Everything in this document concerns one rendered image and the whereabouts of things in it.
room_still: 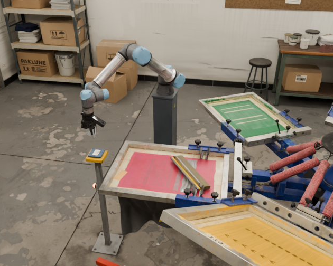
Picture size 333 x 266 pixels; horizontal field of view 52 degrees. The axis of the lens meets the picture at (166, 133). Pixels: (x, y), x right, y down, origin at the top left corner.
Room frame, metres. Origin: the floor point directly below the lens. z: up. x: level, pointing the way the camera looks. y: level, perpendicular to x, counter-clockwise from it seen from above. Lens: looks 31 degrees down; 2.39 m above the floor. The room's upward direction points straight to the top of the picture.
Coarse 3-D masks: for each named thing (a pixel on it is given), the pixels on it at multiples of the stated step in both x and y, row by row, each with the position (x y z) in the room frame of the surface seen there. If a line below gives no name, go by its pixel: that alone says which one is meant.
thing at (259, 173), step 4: (252, 172) 1.76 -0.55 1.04; (256, 172) 1.76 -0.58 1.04; (260, 172) 1.76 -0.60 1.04; (264, 172) 1.76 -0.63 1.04; (268, 172) 1.76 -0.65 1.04; (252, 176) 1.73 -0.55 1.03; (256, 176) 1.73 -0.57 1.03; (260, 176) 1.72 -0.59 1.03; (264, 176) 1.72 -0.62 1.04; (268, 176) 1.72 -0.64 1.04; (256, 180) 1.73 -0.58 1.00; (260, 180) 1.72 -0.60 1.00; (264, 180) 1.72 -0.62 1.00; (268, 180) 1.71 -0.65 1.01
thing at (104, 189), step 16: (128, 144) 2.17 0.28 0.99; (144, 144) 2.17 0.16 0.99; (160, 144) 2.17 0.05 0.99; (224, 160) 1.96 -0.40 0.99; (112, 176) 1.79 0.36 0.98; (224, 176) 1.78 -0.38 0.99; (112, 192) 1.63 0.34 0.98; (128, 192) 1.62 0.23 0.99; (144, 192) 1.62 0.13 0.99; (224, 192) 1.62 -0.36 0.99
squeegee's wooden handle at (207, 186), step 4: (180, 156) 2.01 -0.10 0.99; (184, 160) 1.96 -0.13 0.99; (184, 164) 1.91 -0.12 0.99; (188, 164) 1.91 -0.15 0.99; (188, 168) 1.86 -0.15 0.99; (192, 168) 1.87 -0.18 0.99; (192, 172) 1.82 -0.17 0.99; (196, 172) 1.83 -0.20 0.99; (196, 176) 1.77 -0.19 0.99; (200, 176) 1.78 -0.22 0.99; (200, 180) 1.73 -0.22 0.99; (204, 180) 1.74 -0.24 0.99; (200, 184) 1.69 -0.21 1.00; (204, 184) 1.70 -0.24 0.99; (208, 184) 1.70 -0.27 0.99; (204, 188) 1.67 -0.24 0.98; (208, 188) 1.69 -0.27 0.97
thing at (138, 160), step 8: (136, 152) 2.11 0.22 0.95; (136, 160) 2.01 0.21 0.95; (144, 160) 2.01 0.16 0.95; (200, 160) 2.01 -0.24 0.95; (208, 160) 2.01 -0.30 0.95; (136, 168) 1.91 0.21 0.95; (176, 168) 1.91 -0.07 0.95; (200, 168) 1.91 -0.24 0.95; (208, 168) 1.91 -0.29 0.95; (208, 176) 1.82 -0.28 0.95
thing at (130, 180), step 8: (128, 168) 1.91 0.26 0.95; (128, 176) 1.82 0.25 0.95; (136, 176) 1.82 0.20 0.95; (176, 176) 1.82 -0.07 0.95; (120, 184) 1.74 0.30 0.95; (128, 184) 1.74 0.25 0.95; (136, 184) 1.74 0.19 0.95; (144, 184) 1.74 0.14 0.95; (176, 184) 1.74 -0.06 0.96; (168, 192) 1.66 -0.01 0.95; (176, 192) 1.66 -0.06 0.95; (208, 192) 1.66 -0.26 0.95
